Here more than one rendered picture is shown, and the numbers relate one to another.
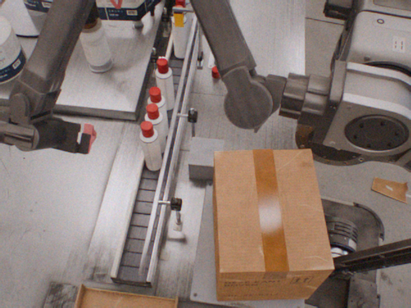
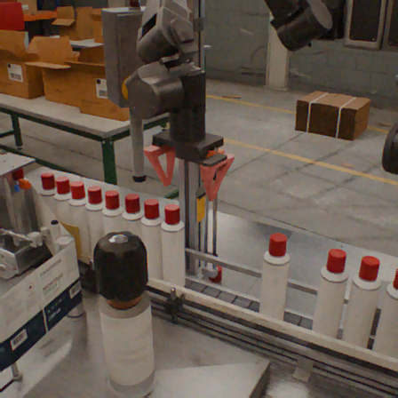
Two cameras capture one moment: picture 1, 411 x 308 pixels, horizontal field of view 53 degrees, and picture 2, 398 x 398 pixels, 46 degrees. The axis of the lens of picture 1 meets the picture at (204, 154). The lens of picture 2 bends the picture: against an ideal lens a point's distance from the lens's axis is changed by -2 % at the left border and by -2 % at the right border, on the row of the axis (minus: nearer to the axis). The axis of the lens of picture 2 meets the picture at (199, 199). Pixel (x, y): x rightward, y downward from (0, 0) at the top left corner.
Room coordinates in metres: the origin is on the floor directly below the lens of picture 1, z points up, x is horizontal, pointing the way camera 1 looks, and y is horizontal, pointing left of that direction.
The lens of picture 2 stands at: (0.73, 0.90, 1.55)
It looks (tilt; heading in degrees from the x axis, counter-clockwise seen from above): 26 degrees down; 291
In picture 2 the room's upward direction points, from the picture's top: straight up
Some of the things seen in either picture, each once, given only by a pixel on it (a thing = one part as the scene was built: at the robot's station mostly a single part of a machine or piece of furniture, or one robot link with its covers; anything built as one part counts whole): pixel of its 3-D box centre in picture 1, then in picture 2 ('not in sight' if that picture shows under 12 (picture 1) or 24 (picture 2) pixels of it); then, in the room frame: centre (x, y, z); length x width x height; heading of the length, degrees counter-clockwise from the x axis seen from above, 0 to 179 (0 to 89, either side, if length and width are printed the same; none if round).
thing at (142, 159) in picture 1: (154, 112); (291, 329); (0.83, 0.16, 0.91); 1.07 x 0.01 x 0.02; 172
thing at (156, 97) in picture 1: (158, 113); (330, 298); (0.76, 0.14, 0.98); 0.05 x 0.05 x 0.20
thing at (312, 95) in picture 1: (307, 99); not in sight; (0.43, -0.17, 1.45); 0.09 x 0.08 x 0.12; 163
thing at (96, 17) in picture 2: not in sight; (109, 26); (3.73, -3.95, 0.97); 0.42 x 0.39 x 0.37; 71
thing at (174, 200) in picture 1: (169, 210); not in sight; (0.48, 0.10, 0.91); 0.07 x 0.03 x 0.16; 82
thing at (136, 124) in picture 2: not in sight; (137, 139); (1.26, -0.03, 1.18); 0.04 x 0.04 x 0.21
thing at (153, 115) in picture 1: (155, 129); (362, 306); (0.70, 0.14, 0.98); 0.05 x 0.05 x 0.20
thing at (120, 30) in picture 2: not in sight; (149, 55); (1.20, -0.01, 1.38); 0.17 x 0.10 x 0.19; 47
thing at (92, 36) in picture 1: (91, 31); (125, 316); (1.07, 0.38, 1.03); 0.09 x 0.09 x 0.30
